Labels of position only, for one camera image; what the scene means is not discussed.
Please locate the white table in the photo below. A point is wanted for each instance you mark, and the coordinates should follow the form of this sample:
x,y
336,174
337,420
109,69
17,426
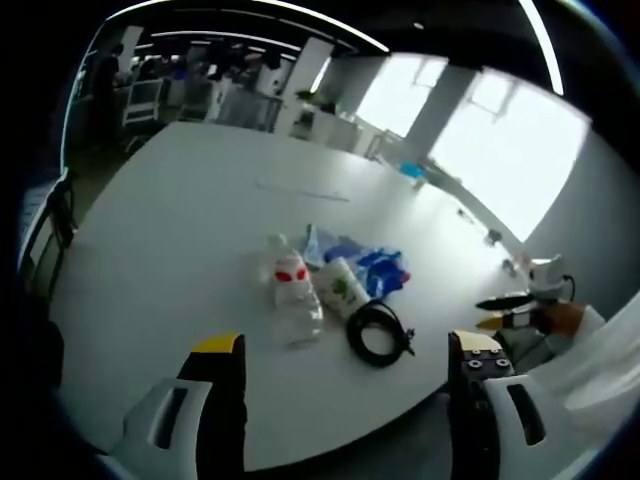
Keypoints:
x,y
190,240

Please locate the thin clear strip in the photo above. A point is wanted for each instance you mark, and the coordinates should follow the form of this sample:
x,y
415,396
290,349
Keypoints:
x,y
305,191

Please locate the small blue object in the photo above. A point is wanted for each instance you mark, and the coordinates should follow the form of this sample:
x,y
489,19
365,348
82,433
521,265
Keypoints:
x,y
412,170

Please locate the white bottle green print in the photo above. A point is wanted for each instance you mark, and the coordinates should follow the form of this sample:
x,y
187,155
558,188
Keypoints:
x,y
342,287

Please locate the blue plastic bag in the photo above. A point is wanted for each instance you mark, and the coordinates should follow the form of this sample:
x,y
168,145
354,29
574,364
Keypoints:
x,y
382,272

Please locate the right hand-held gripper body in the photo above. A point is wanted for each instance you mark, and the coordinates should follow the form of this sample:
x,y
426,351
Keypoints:
x,y
547,280

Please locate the white cart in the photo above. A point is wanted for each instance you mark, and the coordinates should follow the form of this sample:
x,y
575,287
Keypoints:
x,y
142,102

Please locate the person's right hand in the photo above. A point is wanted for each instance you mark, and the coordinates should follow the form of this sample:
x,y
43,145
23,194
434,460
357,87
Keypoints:
x,y
562,320

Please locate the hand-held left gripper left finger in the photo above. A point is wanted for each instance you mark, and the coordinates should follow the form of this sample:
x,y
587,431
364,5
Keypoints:
x,y
170,415

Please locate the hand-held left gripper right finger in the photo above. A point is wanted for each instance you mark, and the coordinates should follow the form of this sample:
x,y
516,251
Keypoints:
x,y
492,400

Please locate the green potted plant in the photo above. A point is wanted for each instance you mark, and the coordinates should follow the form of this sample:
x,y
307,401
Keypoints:
x,y
312,96

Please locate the pale blue packet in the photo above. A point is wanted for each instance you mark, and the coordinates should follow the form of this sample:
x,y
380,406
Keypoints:
x,y
320,247

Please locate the ceiling light strip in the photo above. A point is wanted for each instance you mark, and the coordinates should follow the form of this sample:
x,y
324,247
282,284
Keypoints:
x,y
280,20
542,45

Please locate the white low cabinet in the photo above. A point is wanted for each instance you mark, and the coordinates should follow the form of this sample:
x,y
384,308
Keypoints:
x,y
325,127

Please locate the clear bag with red print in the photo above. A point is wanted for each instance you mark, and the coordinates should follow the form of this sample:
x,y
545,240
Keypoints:
x,y
296,295

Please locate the dark chair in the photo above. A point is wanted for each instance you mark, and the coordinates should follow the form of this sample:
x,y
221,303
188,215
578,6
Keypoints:
x,y
52,225

